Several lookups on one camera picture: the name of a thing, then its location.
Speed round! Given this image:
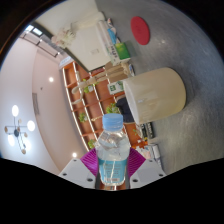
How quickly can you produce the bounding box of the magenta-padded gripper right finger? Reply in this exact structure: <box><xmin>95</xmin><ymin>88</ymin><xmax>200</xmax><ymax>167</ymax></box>
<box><xmin>126</xmin><ymin>147</ymin><xmax>167</xmax><ymax>190</ymax></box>

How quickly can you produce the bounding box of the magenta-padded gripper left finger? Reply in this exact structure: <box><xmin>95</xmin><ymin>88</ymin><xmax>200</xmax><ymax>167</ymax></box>
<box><xmin>58</xmin><ymin>147</ymin><xmax>100</xmax><ymax>190</ymax></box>

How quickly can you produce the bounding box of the clear water bottle blue cap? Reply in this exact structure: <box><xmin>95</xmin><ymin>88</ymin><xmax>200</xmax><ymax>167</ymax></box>
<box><xmin>95</xmin><ymin>113</ymin><xmax>131</xmax><ymax>187</ymax></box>

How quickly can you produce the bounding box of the stack of dark books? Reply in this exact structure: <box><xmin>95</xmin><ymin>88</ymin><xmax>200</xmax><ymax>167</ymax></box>
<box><xmin>139</xmin><ymin>121</ymin><xmax>156</xmax><ymax>139</ymax></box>

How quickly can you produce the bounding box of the wooden shelf unit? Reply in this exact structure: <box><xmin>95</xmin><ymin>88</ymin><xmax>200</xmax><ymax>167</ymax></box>
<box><xmin>60</xmin><ymin>60</ymin><xmax>148</xmax><ymax>158</ymax></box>

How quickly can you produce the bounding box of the branched ceiling lamp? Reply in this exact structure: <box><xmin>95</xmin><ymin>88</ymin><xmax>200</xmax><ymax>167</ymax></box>
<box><xmin>3</xmin><ymin>104</ymin><xmax>36</xmax><ymax>156</ymax></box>

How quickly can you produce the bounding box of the cream cylindrical cup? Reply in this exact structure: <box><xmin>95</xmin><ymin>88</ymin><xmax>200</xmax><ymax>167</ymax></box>
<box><xmin>122</xmin><ymin>67</ymin><xmax>187</xmax><ymax>126</ymax></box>

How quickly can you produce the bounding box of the green and white carton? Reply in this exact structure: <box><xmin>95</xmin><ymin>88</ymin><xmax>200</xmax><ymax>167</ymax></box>
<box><xmin>107</xmin><ymin>80</ymin><xmax>126</xmax><ymax>96</ymax></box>

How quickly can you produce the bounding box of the wooden artist mannequin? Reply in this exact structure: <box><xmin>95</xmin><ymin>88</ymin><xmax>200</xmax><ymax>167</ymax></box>
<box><xmin>71</xmin><ymin>64</ymin><xmax>133</xmax><ymax>105</ymax></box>

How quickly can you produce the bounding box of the green tissue box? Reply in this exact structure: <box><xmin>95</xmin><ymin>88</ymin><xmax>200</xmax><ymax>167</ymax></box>
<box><xmin>105</xmin><ymin>41</ymin><xmax>132</xmax><ymax>66</ymax></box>

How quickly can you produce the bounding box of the white vase with flowers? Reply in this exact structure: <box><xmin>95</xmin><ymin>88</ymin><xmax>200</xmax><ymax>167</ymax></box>
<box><xmin>50</xmin><ymin>11</ymin><xmax>106</xmax><ymax>49</ymax></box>

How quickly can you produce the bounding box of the stack of white packs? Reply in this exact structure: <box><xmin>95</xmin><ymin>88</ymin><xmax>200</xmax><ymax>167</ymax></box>
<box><xmin>95</xmin><ymin>19</ymin><xmax>118</xmax><ymax>56</ymax></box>

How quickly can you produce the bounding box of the flat round red coaster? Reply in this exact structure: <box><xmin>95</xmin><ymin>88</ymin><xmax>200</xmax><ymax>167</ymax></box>
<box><xmin>130</xmin><ymin>16</ymin><xmax>151</xmax><ymax>46</ymax></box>

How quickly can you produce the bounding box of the window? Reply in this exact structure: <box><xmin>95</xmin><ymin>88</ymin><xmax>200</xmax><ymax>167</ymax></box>
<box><xmin>24</xmin><ymin>24</ymin><xmax>43</xmax><ymax>37</ymax></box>

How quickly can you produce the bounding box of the white partition panel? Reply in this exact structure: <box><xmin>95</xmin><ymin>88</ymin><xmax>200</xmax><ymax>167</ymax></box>
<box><xmin>34</xmin><ymin>0</ymin><xmax>118</xmax><ymax>72</ymax></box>

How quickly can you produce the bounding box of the black track light rail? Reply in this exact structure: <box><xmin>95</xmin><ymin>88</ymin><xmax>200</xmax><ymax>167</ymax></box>
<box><xmin>19</xmin><ymin>33</ymin><xmax>63</xmax><ymax>58</ymax></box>

